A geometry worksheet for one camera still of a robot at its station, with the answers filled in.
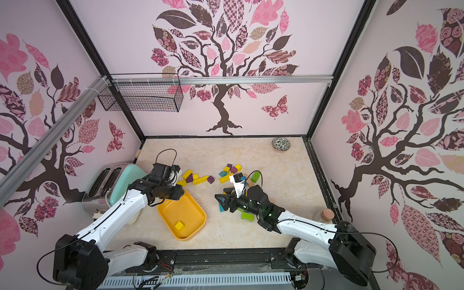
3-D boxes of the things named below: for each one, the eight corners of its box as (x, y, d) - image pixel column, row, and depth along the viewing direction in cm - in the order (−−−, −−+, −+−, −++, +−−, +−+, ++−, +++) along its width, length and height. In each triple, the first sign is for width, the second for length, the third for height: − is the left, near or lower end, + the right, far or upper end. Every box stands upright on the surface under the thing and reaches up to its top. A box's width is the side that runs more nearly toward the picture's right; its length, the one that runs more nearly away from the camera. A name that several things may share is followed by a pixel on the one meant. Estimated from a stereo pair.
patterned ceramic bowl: (279, 154, 113) (280, 149, 110) (270, 144, 119) (271, 139, 115) (290, 149, 116) (292, 144, 112) (281, 140, 122) (282, 135, 118)
